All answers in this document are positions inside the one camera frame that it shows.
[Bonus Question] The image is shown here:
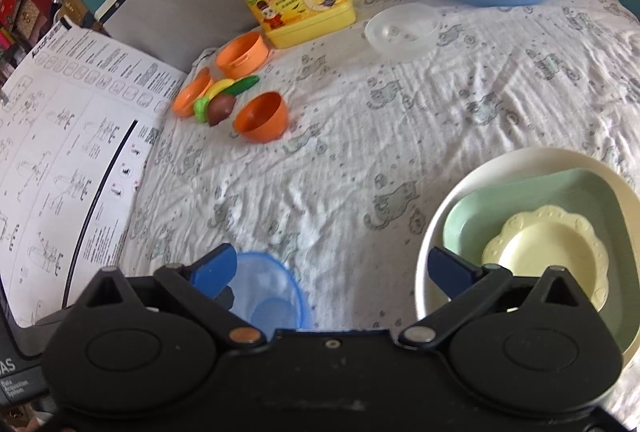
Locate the light green toy piece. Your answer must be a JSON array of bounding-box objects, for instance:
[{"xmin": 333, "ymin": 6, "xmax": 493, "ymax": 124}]
[{"xmin": 193, "ymin": 96, "xmax": 210, "ymax": 123}]

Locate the orange toy lid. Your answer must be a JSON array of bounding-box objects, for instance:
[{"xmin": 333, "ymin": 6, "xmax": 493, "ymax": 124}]
[{"xmin": 171, "ymin": 68, "xmax": 212, "ymax": 118}]

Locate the green toy cucumber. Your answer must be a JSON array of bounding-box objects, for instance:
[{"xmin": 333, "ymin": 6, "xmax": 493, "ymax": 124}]
[{"xmin": 222, "ymin": 75, "xmax": 260, "ymax": 97}]

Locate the orange toy pot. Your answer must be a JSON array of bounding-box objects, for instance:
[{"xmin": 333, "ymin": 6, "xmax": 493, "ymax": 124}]
[{"xmin": 215, "ymin": 32, "xmax": 270, "ymax": 80}]

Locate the blue translucent small bowl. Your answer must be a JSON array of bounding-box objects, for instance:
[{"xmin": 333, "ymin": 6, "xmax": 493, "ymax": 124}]
[{"xmin": 228, "ymin": 252, "xmax": 312, "ymax": 340}]

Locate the clear plastic small bowl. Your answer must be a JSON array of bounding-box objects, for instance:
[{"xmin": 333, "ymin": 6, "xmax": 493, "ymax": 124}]
[{"xmin": 364, "ymin": 2, "xmax": 440, "ymax": 62}]

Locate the white cat print cloth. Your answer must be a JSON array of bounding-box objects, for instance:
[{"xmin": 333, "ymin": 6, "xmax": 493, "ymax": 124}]
[{"xmin": 119, "ymin": 0, "xmax": 640, "ymax": 422}]

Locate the cream round large plate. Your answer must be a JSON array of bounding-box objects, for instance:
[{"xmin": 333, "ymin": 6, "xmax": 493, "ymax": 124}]
[{"xmin": 413, "ymin": 147, "xmax": 640, "ymax": 363}]

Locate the white instruction sheet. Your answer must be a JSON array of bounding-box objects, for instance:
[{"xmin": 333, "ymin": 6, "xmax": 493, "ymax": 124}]
[{"xmin": 1, "ymin": 20, "xmax": 186, "ymax": 327}]

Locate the yellow toy banana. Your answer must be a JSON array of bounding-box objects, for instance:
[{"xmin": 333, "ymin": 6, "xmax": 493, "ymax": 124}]
[{"xmin": 204, "ymin": 78, "xmax": 235, "ymax": 100}]

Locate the orange toy bowl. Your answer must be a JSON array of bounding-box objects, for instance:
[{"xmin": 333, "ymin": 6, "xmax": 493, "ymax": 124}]
[{"xmin": 233, "ymin": 92, "xmax": 288, "ymax": 144}]

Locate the yellow scalloped small plate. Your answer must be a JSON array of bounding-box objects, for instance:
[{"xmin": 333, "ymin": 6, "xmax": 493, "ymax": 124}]
[{"xmin": 482, "ymin": 205, "xmax": 610, "ymax": 311}]

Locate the green square plastic plate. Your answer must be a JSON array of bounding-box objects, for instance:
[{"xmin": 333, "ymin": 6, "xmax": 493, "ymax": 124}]
[{"xmin": 442, "ymin": 169, "xmax": 639, "ymax": 353}]

